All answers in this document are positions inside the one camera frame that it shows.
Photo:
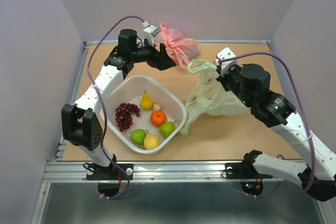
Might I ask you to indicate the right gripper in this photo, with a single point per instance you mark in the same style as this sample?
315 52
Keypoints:
223 79

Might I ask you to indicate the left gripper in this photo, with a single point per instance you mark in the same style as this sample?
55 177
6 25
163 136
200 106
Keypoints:
160 59

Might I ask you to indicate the green plastic bag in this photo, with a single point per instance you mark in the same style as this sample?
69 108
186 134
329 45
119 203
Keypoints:
209 97

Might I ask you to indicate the orange fake tangerine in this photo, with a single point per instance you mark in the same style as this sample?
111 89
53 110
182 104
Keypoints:
158 118

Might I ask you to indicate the green fake pear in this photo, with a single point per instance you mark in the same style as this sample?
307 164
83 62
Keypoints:
167 129

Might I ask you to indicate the red fake grapes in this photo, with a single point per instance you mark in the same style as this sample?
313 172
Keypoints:
123 115

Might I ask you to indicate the green fake apple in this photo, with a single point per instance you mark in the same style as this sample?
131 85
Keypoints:
137 136

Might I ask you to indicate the yellow fake round pear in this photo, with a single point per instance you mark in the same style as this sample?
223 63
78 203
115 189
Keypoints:
151 141

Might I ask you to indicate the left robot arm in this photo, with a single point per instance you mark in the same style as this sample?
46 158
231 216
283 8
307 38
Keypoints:
80 124

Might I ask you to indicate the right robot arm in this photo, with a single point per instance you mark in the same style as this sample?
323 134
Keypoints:
250 84

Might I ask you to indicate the pink tied plastic bag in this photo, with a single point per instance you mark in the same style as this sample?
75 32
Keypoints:
179 47

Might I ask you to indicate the small beige fake garlic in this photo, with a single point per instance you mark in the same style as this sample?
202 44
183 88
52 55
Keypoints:
156 107

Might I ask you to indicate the white plastic basket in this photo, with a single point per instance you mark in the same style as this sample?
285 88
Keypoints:
131 91

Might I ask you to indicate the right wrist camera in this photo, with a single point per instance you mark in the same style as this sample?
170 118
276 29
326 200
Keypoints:
224 60

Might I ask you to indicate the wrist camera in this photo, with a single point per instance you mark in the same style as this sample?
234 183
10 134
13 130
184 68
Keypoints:
150 32
224 60

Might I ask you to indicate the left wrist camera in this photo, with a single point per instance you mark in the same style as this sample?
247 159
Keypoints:
150 32

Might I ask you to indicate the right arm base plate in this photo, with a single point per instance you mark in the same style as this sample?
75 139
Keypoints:
240 170

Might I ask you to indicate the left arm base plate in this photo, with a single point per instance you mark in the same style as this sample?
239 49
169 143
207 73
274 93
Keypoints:
95 172

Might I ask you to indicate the aluminium front rail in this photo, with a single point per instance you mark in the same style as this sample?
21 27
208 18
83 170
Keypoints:
144 172

